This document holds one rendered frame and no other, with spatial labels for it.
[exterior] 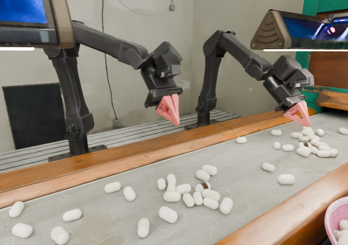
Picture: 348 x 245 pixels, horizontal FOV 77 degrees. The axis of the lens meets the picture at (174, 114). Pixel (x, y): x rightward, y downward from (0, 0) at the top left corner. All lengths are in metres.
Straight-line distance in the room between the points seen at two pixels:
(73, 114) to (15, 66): 1.63
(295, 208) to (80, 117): 0.64
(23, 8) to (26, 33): 0.02
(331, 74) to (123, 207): 1.09
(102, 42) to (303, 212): 0.63
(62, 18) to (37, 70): 2.15
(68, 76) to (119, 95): 1.83
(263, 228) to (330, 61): 0.99
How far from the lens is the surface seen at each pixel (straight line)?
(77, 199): 0.53
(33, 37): 0.24
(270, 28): 0.48
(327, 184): 0.59
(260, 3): 2.43
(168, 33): 2.86
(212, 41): 0.99
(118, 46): 0.67
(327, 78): 1.29
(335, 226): 0.53
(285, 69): 0.81
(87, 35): 0.73
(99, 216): 0.48
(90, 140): 1.02
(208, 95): 1.05
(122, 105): 2.62
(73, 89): 0.78
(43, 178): 0.59
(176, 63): 0.57
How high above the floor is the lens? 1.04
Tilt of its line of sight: 16 degrees down
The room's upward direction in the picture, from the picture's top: straight up
